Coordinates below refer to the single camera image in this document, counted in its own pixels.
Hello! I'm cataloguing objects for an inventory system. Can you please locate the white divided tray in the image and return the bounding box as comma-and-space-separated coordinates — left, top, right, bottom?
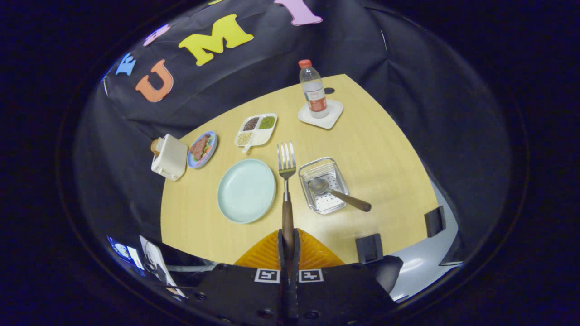
234, 113, 278, 153

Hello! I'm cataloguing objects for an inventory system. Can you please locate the metal wire basket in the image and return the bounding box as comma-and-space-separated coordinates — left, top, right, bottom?
298, 157, 350, 215

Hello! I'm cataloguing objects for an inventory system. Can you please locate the brown meat slice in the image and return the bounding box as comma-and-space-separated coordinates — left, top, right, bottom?
189, 134, 212, 161

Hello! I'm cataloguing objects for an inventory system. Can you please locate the wooden-handled metal spoon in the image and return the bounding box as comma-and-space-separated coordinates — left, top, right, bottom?
308, 177, 372, 213

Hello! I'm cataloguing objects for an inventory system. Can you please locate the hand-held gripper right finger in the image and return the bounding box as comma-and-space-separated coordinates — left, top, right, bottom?
290, 229, 400, 326

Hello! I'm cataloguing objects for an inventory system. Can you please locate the black backdrop cloth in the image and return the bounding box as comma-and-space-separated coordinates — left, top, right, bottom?
75, 0, 512, 263

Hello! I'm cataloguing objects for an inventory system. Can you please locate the black table clamp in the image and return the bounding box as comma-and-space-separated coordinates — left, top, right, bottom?
424, 206, 447, 238
355, 233, 384, 264

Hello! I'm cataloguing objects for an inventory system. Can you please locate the white square coaster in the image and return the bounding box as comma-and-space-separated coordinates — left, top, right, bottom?
298, 99, 344, 130

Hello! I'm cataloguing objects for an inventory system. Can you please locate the cream toaster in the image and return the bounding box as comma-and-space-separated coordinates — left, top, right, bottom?
150, 134, 189, 182

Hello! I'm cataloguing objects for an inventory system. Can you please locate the pale green plate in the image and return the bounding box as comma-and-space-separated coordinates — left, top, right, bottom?
217, 158, 276, 224

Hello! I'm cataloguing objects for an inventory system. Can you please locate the wooden-handled metal fork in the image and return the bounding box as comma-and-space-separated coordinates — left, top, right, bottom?
277, 142, 297, 263

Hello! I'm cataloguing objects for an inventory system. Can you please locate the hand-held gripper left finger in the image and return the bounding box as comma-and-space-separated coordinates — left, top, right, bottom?
185, 229, 288, 326

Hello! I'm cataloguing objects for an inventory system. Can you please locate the white printed paper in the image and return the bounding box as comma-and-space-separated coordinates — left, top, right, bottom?
139, 235, 186, 298

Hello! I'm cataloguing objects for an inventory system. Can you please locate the small blue plate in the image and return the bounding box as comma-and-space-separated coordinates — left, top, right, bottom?
187, 131, 218, 169

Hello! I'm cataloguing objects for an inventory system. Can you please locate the blue printed poster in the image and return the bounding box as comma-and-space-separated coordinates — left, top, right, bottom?
107, 235, 146, 274

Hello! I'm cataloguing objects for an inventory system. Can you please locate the clear water bottle red cap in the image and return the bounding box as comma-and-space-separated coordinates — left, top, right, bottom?
298, 59, 329, 119

